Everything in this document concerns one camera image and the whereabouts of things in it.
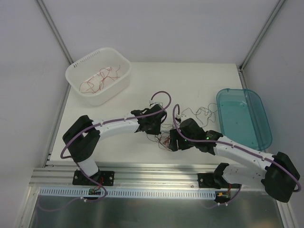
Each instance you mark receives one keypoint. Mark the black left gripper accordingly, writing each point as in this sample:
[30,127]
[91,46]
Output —
[156,122]

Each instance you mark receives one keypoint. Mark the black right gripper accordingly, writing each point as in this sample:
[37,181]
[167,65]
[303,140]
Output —
[175,141]

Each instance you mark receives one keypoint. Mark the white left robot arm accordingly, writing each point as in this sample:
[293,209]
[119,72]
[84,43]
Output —
[82,137]

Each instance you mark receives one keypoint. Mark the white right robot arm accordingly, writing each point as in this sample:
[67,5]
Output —
[275,173]

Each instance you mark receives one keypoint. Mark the white plastic basket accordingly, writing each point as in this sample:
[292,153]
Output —
[100,75]

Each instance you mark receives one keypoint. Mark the teal plastic bin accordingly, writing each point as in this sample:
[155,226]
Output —
[243,119]

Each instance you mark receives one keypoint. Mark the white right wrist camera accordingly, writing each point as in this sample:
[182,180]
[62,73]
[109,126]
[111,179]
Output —
[181,117]

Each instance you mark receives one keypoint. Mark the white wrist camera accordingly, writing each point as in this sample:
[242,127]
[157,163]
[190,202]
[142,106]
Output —
[181,117]
[153,103]

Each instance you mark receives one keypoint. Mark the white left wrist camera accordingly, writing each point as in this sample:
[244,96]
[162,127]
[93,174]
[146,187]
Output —
[153,103]

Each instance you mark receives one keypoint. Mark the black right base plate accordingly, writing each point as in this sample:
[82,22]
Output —
[205,180]

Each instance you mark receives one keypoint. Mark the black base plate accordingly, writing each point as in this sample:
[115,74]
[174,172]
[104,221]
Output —
[205,180]
[105,178]

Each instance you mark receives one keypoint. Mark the aluminium mounting rail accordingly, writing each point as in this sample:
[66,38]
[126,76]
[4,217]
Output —
[127,175]

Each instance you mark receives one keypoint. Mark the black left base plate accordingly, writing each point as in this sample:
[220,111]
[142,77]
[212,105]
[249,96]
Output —
[105,178]

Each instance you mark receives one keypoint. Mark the white slotted cable duct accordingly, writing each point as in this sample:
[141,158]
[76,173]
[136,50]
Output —
[129,193]

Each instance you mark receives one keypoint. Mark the right aluminium frame post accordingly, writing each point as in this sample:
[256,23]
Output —
[266,26]

